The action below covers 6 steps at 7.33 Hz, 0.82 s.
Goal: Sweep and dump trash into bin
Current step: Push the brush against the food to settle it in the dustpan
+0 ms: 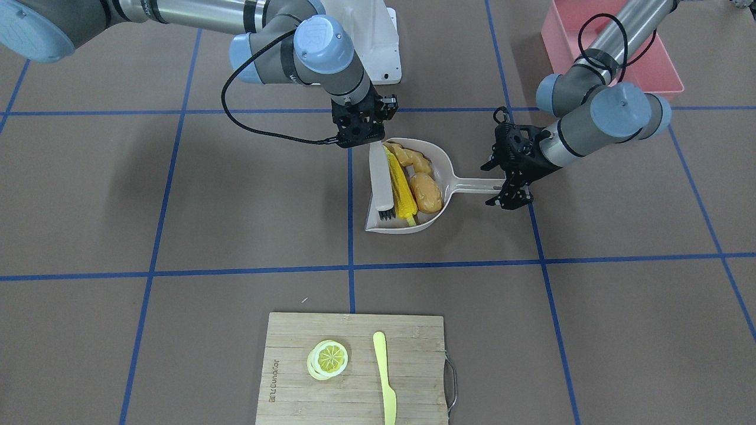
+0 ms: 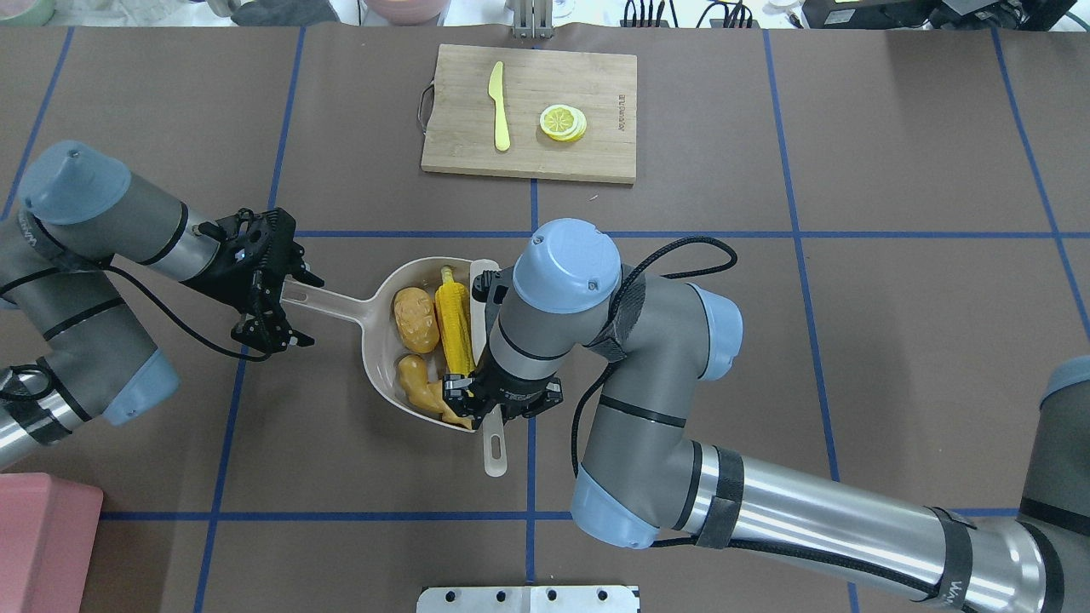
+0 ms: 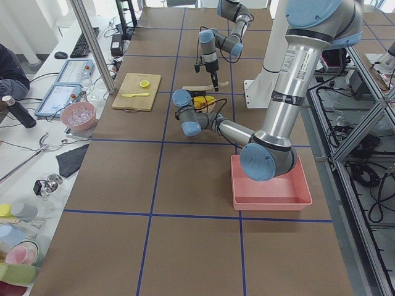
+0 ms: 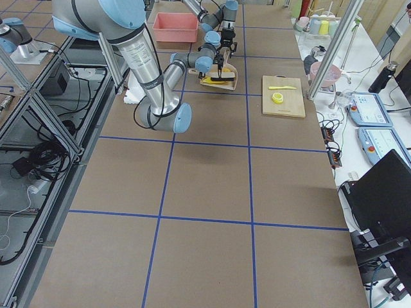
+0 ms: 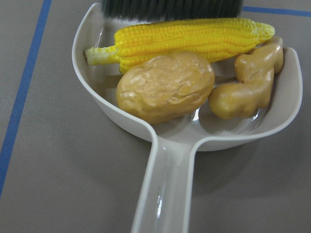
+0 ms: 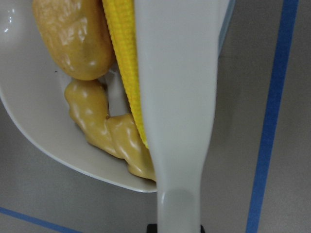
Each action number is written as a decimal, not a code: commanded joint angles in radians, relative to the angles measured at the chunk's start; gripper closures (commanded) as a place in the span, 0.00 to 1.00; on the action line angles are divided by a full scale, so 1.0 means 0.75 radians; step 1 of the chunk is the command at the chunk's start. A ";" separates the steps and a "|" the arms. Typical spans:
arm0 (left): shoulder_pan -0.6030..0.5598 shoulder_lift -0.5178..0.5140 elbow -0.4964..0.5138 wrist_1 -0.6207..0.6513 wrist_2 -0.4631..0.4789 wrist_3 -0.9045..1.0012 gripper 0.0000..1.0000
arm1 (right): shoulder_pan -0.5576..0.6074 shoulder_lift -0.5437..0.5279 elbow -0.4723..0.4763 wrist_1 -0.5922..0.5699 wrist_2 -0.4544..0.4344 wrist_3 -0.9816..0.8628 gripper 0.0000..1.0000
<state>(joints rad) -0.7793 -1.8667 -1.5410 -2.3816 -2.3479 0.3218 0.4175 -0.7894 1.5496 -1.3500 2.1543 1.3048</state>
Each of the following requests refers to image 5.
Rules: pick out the yellow toy corn cob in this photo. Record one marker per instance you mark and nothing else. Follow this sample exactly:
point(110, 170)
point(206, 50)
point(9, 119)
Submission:
point(215, 39)

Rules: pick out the beige plastic dustpan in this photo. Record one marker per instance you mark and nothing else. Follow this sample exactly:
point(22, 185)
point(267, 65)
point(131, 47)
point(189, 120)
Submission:
point(165, 197)

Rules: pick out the brown toy potato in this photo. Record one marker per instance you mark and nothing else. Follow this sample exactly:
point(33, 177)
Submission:
point(166, 87)

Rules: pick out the tan toy ginger root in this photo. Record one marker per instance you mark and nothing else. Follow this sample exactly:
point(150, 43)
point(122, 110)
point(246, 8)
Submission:
point(252, 90)

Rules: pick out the beige brush black bristles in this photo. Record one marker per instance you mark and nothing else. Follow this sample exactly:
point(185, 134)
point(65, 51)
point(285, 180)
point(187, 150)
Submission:
point(164, 10)

